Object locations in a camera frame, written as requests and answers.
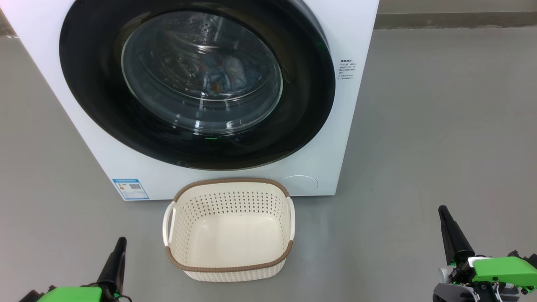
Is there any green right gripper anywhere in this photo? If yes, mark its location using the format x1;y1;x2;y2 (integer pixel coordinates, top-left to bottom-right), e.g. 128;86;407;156
432;205;537;302

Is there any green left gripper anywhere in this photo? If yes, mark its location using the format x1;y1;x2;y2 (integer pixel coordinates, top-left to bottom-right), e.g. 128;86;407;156
37;237;128;302

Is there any black glass washer door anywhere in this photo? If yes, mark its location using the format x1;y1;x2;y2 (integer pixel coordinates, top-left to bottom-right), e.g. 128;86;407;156
59;0;336;171

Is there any cream garment with brown print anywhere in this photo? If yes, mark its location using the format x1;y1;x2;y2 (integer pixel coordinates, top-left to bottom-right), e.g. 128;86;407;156
223;57;249;91

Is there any blue patterned garment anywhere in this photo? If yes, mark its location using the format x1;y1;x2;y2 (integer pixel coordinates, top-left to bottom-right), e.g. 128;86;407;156
201;54;271;96

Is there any white front-load washing machine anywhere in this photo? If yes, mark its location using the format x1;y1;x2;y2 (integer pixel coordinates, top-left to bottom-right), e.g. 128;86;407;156
0;0;380;201

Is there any stainless steel washing machine drum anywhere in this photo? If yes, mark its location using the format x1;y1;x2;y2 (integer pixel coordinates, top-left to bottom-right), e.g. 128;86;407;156
138;13;273;101

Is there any blue energy label sticker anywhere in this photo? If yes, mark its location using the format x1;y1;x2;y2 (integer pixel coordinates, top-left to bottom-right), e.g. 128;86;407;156
112;179;150;201

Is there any cream perforated laundry basket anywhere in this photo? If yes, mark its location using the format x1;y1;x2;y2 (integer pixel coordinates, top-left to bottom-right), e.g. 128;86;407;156
162;178;296;282

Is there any round filter cover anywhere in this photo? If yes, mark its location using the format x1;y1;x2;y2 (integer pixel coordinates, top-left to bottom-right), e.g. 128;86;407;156
280;175;318;196

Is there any small printed text sticker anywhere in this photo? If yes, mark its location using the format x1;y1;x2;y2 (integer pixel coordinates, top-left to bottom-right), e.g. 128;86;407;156
339;59;356;80

